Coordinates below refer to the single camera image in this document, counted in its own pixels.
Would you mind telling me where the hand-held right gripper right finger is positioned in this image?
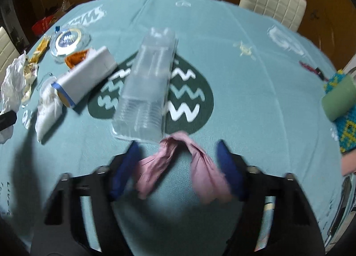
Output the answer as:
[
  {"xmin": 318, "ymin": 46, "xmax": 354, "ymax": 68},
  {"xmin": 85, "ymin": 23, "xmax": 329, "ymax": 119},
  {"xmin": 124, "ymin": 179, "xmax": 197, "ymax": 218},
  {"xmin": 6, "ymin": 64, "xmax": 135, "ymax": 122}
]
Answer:
[{"xmin": 216, "ymin": 140, "xmax": 326, "ymax": 256}]

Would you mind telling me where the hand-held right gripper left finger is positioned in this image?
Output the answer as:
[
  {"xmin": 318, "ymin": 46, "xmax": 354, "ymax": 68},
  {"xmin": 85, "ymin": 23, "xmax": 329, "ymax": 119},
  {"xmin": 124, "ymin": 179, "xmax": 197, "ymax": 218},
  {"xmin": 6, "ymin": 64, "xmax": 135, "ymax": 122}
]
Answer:
[{"xmin": 30, "ymin": 141, "xmax": 142, "ymax": 256}]

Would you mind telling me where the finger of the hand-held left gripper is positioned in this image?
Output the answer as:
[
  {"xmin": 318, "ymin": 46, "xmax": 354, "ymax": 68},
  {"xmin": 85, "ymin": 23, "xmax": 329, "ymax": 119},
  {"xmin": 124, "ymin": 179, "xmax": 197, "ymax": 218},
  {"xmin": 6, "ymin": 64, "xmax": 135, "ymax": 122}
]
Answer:
[{"xmin": 0, "ymin": 110, "xmax": 18, "ymax": 131}]

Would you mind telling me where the pink paper napkin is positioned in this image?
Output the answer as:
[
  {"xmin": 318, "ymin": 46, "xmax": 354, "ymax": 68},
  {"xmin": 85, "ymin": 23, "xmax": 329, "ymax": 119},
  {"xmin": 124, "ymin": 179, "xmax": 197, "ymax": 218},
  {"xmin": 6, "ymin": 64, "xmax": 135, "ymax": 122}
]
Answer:
[{"xmin": 135, "ymin": 131, "xmax": 233, "ymax": 205}]

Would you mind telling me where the yellow snack wrapper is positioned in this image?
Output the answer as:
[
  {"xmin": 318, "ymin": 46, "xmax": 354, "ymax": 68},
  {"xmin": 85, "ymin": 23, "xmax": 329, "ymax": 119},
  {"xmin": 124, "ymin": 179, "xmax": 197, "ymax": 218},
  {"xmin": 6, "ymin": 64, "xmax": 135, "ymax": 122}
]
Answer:
[{"xmin": 29, "ymin": 35, "xmax": 52, "ymax": 63}]

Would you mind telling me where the white crumpled plastic bag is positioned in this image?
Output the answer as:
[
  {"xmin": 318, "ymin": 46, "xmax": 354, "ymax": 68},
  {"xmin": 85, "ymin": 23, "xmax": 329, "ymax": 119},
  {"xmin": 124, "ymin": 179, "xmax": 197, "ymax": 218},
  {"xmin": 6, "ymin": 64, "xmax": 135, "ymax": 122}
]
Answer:
[
  {"xmin": 35, "ymin": 78, "xmax": 64, "ymax": 142},
  {"xmin": 0, "ymin": 50, "xmax": 28, "ymax": 144}
]

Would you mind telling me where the gold foil wrapper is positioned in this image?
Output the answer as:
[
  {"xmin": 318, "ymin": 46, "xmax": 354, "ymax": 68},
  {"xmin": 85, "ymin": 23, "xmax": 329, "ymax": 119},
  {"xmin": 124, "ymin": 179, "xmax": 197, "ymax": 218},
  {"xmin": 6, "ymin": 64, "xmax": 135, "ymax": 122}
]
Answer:
[{"xmin": 21, "ymin": 61, "xmax": 39, "ymax": 103}]

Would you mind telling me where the teal printed tablecloth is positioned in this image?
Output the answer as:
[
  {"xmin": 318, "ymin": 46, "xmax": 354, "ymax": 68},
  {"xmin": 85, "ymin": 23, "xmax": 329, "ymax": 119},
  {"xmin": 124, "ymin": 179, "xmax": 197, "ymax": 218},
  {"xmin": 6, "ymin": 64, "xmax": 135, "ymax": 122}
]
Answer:
[{"xmin": 0, "ymin": 0, "xmax": 356, "ymax": 256}]

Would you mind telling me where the clear plastic blister package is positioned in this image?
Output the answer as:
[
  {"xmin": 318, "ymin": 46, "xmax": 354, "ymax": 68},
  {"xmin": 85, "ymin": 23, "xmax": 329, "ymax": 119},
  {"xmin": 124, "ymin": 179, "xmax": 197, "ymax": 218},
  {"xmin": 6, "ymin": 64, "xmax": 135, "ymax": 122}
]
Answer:
[{"xmin": 111, "ymin": 26, "xmax": 178, "ymax": 144}]

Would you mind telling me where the white carton with blue tape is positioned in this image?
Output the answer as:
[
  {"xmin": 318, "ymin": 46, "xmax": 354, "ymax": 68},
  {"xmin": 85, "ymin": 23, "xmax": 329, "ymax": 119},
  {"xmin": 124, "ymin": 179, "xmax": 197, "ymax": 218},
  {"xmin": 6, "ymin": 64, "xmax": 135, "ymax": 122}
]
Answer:
[{"xmin": 51, "ymin": 46, "xmax": 118, "ymax": 109}]

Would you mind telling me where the orange crumpled wrapper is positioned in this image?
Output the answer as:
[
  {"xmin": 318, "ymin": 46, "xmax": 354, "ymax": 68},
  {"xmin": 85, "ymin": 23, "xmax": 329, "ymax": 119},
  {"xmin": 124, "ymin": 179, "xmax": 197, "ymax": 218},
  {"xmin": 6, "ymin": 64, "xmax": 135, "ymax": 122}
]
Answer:
[{"xmin": 65, "ymin": 49, "xmax": 89, "ymax": 69}]

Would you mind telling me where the clear round lid blue label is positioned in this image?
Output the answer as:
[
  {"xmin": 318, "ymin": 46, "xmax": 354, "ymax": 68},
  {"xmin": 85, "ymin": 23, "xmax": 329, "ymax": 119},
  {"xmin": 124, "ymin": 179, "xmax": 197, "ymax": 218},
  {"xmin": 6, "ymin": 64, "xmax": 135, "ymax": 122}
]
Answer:
[{"xmin": 50, "ymin": 26, "xmax": 91, "ymax": 63}]

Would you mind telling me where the red bag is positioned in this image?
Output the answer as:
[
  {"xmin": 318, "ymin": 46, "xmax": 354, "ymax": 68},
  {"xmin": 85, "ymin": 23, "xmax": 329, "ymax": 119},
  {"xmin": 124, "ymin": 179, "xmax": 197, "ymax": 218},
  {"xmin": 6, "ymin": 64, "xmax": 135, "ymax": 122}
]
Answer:
[{"xmin": 32, "ymin": 17, "xmax": 57, "ymax": 35}]

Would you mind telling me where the blue yellow knitted cloth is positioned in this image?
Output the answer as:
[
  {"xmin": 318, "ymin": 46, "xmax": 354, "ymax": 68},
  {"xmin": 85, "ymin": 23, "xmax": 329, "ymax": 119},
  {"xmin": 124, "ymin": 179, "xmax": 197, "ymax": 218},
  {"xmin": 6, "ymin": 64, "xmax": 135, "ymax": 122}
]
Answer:
[{"xmin": 324, "ymin": 69, "xmax": 356, "ymax": 153}]

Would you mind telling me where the green foam roll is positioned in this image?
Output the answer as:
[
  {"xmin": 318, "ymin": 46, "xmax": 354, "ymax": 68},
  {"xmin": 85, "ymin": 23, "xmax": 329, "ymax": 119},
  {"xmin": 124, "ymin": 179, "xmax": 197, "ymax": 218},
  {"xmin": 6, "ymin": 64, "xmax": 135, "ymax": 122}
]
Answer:
[{"xmin": 321, "ymin": 74, "xmax": 356, "ymax": 121}]

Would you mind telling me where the red black small wrapper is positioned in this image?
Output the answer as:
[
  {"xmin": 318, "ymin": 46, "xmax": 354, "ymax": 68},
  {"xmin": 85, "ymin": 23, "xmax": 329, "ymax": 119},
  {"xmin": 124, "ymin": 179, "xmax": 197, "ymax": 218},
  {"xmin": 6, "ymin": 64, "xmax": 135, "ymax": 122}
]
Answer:
[{"xmin": 299, "ymin": 61, "xmax": 329, "ymax": 81}]

